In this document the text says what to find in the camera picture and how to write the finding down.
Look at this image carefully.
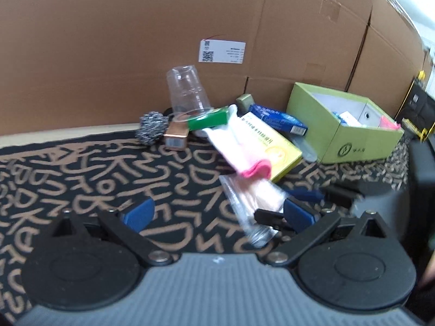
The large brown cardboard box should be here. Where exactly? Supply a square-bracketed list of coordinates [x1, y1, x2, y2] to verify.
[347, 0, 434, 119]
[0, 0, 374, 137]

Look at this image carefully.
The clear plastic cup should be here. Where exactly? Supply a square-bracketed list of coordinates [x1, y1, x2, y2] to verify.
[166, 64, 215, 123]

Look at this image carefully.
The clear plastic bag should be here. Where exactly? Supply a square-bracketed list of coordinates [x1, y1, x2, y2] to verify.
[219, 175, 289, 248]

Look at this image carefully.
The small copper box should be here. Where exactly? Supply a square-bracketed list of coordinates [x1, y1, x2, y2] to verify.
[163, 122, 190, 151]

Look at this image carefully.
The green cardboard box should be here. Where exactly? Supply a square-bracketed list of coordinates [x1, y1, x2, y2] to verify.
[286, 82, 405, 164]

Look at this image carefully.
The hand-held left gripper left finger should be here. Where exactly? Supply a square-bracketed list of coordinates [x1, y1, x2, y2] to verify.
[50, 198, 173, 267]

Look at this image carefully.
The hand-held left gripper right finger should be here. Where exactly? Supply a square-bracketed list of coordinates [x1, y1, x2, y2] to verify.
[266, 198, 395, 267]

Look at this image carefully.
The steel wool scrubber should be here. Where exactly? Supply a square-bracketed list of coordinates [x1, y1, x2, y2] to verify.
[135, 110, 169, 147]

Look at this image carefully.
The white and blue packet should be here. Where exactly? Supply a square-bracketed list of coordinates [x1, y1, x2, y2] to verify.
[332, 109, 361, 127]

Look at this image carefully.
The yellow-green flat box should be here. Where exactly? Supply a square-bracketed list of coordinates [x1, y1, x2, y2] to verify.
[238, 112, 303, 183]

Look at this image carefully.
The bright pink item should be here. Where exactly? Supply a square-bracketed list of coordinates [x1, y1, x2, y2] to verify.
[379, 115, 402, 131]

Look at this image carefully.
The black patterned mat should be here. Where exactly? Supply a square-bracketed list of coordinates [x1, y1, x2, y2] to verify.
[0, 127, 418, 324]

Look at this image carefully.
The small green box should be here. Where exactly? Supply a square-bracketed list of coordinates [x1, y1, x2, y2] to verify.
[186, 106, 230, 131]

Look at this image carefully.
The white and pink cloth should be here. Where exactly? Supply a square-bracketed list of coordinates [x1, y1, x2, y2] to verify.
[206, 105, 272, 179]

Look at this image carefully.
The white shipping label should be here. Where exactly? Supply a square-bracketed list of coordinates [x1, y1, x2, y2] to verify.
[199, 40, 246, 64]

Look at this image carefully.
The blue flat box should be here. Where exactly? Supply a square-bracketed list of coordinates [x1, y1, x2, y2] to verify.
[249, 104, 309, 136]

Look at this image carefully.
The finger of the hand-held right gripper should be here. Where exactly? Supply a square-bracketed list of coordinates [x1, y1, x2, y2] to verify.
[284, 183, 366, 208]
[254, 208, 297, 233]

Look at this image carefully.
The black and yellow case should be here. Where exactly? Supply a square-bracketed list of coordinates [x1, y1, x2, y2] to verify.
[396, 71, 435, 140]

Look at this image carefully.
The clear plastic wrapper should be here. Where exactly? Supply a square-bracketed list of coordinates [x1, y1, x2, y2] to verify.
[291, 135, 319, 164]

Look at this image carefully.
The olive green small block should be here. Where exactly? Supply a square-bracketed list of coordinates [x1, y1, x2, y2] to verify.
[236, 93, 255, 112]

